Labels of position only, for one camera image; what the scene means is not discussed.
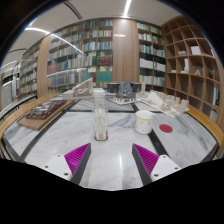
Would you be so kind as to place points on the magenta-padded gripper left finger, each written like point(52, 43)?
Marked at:
point(77, 156)

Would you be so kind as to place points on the flat round red coaster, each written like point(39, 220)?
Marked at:
point(165, 128)

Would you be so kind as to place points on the dim side bookshelf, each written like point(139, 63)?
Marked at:
point(30, 73)

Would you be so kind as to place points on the narrow wall bookshelf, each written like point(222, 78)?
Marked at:
point(150, 60)

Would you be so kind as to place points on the dark model on wooden board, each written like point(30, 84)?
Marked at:
point(43, 111)

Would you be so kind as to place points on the white city block model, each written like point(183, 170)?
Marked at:
point(163, 101)

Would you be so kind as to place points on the wooden cubby shelf unit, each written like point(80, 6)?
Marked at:
point(190, 76)

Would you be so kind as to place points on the white mug with yellow rim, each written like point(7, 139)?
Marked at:
point(144, 126)

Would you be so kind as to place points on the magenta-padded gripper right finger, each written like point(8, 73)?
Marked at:
point(146, 158)

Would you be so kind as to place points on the small brass wall sign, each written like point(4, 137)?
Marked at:
point(119, 35)

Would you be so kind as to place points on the dark grey building model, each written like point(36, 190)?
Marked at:
point(125, 90)

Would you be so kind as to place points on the white stepped architecture model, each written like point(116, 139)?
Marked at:
point(81, 90)

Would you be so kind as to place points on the clear plastic drink bottle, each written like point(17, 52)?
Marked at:
point(100, 116)

